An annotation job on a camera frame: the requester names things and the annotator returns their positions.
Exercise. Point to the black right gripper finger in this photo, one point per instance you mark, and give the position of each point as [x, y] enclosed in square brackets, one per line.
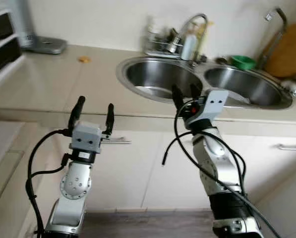
[195, 91]
[178, 96]

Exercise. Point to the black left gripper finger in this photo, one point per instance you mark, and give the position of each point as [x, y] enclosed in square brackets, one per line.
[109, 119]
[77, 111]

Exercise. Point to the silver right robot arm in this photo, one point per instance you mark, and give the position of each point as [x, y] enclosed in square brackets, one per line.
[212, 148]

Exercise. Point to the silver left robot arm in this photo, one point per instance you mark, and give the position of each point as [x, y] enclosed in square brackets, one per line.
[74, 186]

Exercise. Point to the white kitchen base cabinet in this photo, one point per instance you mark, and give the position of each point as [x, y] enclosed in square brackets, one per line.
[138, 173]

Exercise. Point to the stainless steel double sink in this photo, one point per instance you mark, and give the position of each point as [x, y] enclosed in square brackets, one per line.
[157, 77]

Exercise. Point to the dark sink stopper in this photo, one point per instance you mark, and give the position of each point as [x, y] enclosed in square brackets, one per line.
[221, 61]

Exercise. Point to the white detergent bottle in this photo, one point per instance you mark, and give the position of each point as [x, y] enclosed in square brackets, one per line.
[188, 47]

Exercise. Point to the gold jar lid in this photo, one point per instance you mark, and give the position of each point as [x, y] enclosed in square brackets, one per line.
[84, 59]

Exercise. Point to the yellow detergent bottle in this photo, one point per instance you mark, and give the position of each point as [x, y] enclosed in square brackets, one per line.
[202, 39]

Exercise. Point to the green plastic bowl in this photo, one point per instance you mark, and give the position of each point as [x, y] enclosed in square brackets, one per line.
[243, 62]

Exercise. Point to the clear soap pump bottle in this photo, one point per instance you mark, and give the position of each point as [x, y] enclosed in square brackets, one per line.
[155, 34]

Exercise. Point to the silver flexible gooseneck faucet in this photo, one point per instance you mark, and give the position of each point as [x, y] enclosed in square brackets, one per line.
[185, 25]

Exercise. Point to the grey countertop appliance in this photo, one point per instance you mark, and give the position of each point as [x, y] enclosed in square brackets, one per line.
[46, 45]

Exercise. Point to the stainless steel strainer ladle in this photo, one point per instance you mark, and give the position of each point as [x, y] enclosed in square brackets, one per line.
[294, 88]

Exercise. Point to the tall dark metal faucet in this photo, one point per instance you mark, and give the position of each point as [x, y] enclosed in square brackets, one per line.
[279, 39]

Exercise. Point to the round wooden cutting board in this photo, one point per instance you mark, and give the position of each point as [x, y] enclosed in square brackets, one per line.
[291, 54]

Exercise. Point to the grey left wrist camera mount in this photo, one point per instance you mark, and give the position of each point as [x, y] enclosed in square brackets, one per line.
[86, 138]

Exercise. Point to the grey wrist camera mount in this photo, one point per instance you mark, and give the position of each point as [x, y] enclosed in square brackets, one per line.
[86, 138]
[214, 104]

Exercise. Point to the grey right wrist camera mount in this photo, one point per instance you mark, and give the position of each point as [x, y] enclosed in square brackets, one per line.
[214, 104]

